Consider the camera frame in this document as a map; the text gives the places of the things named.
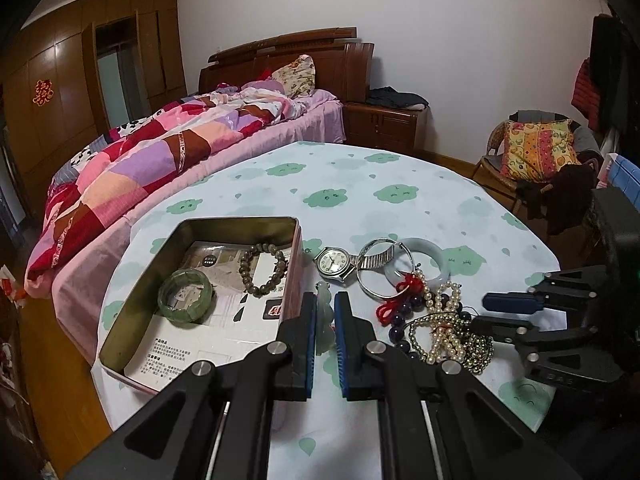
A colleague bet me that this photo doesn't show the wicker chair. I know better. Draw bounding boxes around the wicker chair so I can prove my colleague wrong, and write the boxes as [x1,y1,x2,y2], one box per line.
[472,110,603,211]

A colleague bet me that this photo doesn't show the black hanging clothes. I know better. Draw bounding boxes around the black hanging clothes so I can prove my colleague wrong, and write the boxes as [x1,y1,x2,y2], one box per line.
[590,14,640,133]

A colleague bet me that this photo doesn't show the pale jade pendant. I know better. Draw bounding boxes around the pale jade pendant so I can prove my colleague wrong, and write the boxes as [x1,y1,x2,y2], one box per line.
[315,282,337,357]

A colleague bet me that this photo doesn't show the thin silver bangle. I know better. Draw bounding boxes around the thin silver bangle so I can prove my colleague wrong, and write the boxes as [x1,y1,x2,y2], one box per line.
[357,240,419,302]

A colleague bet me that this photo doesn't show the patchwork quilt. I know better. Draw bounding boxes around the patchwork quilt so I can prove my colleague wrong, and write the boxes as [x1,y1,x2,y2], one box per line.
[25,86,315,287]

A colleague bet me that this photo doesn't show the white pearl necklace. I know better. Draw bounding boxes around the white pearl necklace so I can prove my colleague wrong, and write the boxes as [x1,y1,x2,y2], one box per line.
[410,270,476,367]

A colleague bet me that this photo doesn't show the metal bead chain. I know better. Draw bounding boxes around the metal bead chain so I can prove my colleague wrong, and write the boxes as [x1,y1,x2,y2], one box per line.
[407,316,496,377]

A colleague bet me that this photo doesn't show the dark brown garment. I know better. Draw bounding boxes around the dark brown garment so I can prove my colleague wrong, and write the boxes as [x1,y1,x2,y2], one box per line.
[517,161,599,237]

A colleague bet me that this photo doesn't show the white jade bangle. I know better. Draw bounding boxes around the white jade bangle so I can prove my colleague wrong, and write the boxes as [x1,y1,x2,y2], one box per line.
[385,237,451,289]

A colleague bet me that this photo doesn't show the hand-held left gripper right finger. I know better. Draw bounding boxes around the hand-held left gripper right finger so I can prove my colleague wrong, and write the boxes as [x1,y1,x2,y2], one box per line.
[335,291,581,480]

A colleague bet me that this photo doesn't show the dark folded clothes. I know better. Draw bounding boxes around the dark folded clothes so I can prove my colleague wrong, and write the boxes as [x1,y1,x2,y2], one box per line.
[366,86,430,110]

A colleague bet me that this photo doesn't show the blue plastic box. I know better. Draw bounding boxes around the blue plastic box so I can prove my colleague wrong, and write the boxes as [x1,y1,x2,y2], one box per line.
[606,154,640,190]

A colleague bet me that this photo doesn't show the dark purple bead bracelet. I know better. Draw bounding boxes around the dark purple bead bracelet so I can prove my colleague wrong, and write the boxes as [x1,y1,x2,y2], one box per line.
[387,292,473,361]

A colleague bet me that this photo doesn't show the silver wristwatch with stretch band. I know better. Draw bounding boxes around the silver wristwatch with stretch band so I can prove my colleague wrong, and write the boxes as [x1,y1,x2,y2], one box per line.
[314,239,401,282]

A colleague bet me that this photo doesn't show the yellow patterned cushion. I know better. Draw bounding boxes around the yellow patterned cushion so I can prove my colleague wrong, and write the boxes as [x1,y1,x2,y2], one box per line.
[500,119,582,182]

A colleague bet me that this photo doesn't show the wooden nightstand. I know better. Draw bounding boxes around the wooden nightstand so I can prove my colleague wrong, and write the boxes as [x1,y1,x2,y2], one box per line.
[344,101,429,154]

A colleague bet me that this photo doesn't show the red paper wall decoration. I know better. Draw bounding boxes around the red paper wall decoration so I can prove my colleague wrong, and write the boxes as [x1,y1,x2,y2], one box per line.
[31,79,53,107]

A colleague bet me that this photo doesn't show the wooden bed headboard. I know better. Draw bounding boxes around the wooden bed headboard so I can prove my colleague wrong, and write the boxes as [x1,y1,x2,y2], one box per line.
[199,26,376,107]

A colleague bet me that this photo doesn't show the floral pillow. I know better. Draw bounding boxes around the floral pillow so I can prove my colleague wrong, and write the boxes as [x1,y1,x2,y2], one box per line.
[271,54,317,97]

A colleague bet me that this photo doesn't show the rectangular metal tin box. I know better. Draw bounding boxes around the rectangular metal tin box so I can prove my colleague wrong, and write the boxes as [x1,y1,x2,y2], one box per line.
[91,216,304,397]

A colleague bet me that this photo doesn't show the brown wooden bead bracelet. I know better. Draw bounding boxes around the brown wooden bead bracelet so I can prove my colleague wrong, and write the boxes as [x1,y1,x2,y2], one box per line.
[238,243,287,297]

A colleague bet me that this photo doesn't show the red white plastic bag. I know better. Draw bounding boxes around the red white plastic bag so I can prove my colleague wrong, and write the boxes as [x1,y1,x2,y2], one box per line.
[0,264,27,307]

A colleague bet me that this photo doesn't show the red knotted cord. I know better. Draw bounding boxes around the red knotted cord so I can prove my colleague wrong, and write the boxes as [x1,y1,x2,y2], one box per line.
[376,272,426,327]

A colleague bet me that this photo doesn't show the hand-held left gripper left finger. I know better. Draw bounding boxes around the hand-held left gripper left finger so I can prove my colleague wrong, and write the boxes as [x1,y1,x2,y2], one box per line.
[65,291,318,480]

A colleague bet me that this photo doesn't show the green jade bangle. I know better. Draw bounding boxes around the green jade bangle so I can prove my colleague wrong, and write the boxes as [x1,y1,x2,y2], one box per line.
[157,269,216,325]

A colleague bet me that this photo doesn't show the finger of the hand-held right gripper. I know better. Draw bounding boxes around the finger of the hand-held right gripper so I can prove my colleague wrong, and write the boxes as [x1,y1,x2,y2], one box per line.
[470,316,624,387]
[482,267,609,314]

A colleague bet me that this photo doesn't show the brown wooden wardrobe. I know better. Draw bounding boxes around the brown wooden wardrobe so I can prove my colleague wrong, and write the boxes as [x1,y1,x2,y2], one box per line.
[0,0,189,176]

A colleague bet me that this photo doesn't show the printed paper leaflet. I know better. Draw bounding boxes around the printed paper leaflet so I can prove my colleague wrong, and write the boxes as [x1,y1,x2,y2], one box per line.
[125,240,301,392]

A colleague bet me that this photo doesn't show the red hanging garment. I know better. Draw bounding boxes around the red hanging garment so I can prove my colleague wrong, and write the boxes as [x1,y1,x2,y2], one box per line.
[572,59,607,132]

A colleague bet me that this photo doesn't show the bed with patchwork quilt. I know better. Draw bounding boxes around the bed with patchwork quilt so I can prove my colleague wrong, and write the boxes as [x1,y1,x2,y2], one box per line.
[50,87,347,367]

